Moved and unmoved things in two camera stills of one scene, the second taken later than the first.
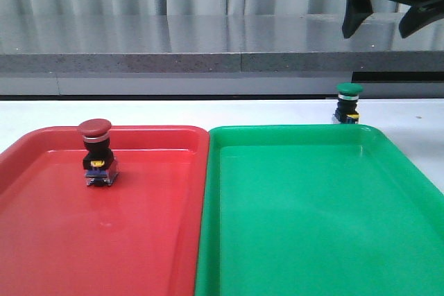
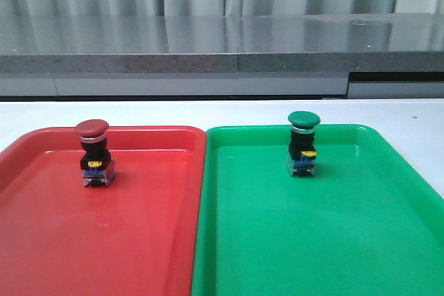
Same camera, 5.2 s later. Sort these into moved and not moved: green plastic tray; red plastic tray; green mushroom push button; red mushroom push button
Moved: green mushroom push button
Not moved: red plastic tray; green plastic tray; red mushroom push button
